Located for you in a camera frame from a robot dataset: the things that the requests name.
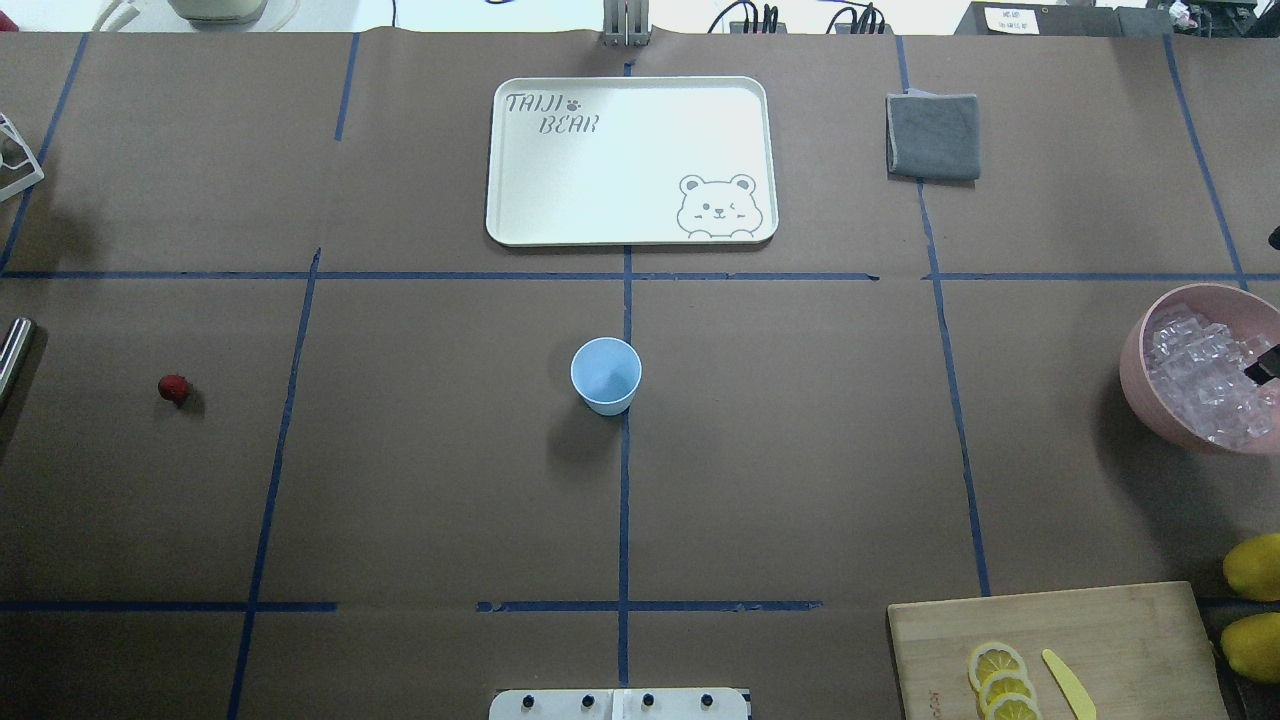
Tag pink bowl of ice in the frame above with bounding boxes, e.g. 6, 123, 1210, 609
1119, 283, 1277, 455

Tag light blue cup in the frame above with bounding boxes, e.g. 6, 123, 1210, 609
570, 337, 643, 416

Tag clear cup rack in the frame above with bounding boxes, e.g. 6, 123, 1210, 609
0, 113, 45, 202

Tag yellow lemon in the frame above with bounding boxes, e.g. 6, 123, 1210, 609
1221, 533, 1279, 603
1220, 612, 1279, 685

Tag wooden cutting board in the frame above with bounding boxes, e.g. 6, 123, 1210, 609
887, 582, 1228, 719

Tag yellow plastic knife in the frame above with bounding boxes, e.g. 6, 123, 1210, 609
1041, 648, 1098, 720

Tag grey folded cloth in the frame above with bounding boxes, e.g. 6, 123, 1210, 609
884, 88, 982, 182

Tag lemon slices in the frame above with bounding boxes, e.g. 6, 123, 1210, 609
966, 641, 1043, 719

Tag black box with label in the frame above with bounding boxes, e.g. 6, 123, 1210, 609
954, 1, 1174, 38

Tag cream bear tray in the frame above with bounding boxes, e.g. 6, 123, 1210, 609
485, 76, 780, 249

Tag red strawberry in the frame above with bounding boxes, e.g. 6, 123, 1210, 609
157, 374, 193, 407

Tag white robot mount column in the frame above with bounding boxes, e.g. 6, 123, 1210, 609
488, 687, 753, 719

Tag aluminium frame post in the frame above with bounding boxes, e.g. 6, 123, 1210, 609
602, 0, 652, 47

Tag steel muddler black handle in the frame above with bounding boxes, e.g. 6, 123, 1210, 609
0, 316, 36, 407

